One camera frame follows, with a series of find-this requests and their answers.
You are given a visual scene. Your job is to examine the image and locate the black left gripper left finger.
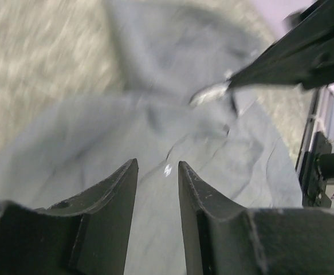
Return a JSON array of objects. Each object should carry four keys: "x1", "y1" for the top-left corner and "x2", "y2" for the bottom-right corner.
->
[{"x1": 0, "y1": 159, "x2": 138, "y2": 274}]

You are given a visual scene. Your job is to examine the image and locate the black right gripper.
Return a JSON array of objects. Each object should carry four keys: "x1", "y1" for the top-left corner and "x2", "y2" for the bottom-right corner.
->
[{"x1": 229, "y1": 1, "x2": 334, "y2": 89}]

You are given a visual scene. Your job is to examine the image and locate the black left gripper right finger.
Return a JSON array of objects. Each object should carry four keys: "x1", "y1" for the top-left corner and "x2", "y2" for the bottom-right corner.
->
[{"x1": 178, "y1": 162, "x2": 334, "y2": 274}]

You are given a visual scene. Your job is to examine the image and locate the grey button-up shirt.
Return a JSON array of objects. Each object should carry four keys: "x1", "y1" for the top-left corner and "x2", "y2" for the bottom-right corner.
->
[{"x1": 0, "y1": 1, "x2": 301, "y2": 274}]

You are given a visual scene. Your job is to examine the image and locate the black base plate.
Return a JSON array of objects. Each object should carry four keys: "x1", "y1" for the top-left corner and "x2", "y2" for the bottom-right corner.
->
[{"x1": 294, "y1": 88, "x2": 334, "y2": 209}]

